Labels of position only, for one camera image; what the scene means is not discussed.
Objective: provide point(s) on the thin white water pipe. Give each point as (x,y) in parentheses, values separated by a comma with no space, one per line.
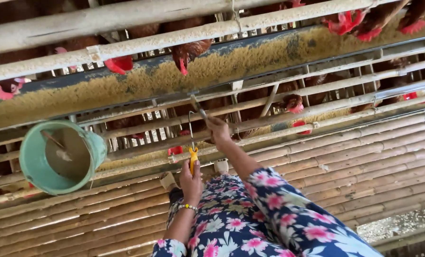
(341,85)
(341,117)

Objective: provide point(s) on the person's right fingers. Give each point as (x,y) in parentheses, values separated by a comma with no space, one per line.
(214,123)

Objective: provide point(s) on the red drinker cup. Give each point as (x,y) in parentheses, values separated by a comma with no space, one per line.
(175,150)
(301,127)
(410,95)

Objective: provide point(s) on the green plastic bucket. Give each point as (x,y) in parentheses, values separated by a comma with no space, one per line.
(37,167)

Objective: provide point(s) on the row of brown hens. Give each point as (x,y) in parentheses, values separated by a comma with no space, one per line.
(191,50)
(290,101)

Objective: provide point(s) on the person's left hand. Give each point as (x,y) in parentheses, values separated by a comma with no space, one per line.
(191,185)

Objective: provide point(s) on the wooden stick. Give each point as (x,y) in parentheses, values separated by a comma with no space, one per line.
(54,141)

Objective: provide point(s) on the blue floral garment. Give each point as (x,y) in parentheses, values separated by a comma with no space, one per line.
(234,221)

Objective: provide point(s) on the person's right hand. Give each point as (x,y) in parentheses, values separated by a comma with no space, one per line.
(220,134)

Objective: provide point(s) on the thick white plastic pipe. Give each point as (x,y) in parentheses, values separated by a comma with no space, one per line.
(162,41)
(127,18)

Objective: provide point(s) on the beige sandal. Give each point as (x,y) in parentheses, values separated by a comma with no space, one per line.
(168,180)
(221,166)

